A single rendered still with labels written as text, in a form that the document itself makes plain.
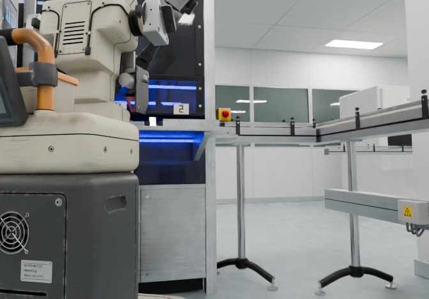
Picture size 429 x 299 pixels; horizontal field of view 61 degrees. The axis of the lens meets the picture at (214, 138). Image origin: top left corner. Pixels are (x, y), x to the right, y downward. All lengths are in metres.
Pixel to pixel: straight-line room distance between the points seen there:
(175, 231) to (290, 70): 5.82
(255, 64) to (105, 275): 6.64
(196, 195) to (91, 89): 1.05
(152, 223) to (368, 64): 6.96
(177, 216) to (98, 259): 1.29
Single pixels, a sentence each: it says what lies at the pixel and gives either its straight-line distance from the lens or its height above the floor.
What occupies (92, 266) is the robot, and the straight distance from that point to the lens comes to 0.79.
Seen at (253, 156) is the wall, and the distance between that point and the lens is 6.99.
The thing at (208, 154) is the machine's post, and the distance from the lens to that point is 2.07.
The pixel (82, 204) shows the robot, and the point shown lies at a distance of 0.76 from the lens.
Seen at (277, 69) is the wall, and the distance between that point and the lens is 7.41.
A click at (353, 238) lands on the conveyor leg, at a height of 0.29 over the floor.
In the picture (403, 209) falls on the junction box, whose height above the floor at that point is 0.51.
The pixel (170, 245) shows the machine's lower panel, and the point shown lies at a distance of 2.08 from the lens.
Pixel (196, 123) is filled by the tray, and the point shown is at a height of 0.90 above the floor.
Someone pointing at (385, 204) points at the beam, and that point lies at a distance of 1.96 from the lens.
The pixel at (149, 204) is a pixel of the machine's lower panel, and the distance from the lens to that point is 2.04.
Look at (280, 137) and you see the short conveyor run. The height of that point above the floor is 0.87.
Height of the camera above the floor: 0.70
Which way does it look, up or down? 4 degrees up
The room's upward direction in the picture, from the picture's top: 1 degrees counter-clockwise
